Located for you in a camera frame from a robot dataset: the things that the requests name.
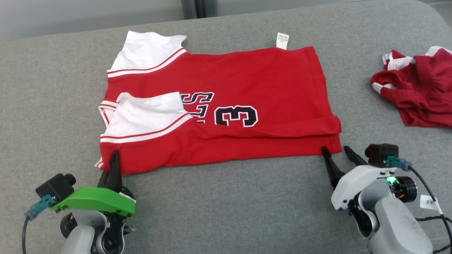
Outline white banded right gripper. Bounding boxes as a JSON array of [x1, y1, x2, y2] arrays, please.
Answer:
[[321, 145, 396, 212]]

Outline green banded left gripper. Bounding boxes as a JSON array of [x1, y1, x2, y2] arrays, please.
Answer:
[[51, 151, 137, 217]]

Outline red shorts with white stripe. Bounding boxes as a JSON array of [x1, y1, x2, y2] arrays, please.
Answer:
[[370, 46, 452, 128]]

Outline red jersey shirt white sleeves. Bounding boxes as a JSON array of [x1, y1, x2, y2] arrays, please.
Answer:
[[94, 31, 343, 175]]

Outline right teal plug black cable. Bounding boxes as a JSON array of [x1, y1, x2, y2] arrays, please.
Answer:
[[386, 156, 452, 254]]

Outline teal plug black cable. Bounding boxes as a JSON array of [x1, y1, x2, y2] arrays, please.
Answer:
[[386, 156, 452, 254], [22, 194, 57, 254]]

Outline left teal plug black cable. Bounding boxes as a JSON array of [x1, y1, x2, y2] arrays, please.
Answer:
[[22, 194, 57, 254]]

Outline white paper cable tag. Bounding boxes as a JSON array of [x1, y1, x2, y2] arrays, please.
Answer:
[[419, 194, 443, 214]]

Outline grey metal partition post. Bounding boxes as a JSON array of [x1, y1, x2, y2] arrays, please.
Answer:
[[182, 0, 218, 20]]

